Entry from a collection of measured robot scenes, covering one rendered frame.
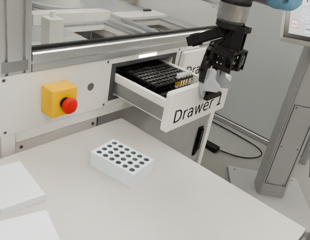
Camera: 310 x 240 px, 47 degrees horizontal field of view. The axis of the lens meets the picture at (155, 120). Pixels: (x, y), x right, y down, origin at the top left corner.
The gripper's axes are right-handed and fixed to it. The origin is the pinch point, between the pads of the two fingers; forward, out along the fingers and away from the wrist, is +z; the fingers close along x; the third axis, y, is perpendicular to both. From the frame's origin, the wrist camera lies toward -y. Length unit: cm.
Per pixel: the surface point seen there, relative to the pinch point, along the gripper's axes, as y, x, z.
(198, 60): -20.4, 26.1, 1.4
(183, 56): -20.8, 16.9, -1.1
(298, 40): -7, 81, -5
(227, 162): -35, 116, 90
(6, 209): -3, -56, 13
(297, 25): -10, 83, -11
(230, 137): -52, 149, 90
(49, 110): -18.5, -36.7, 4.5
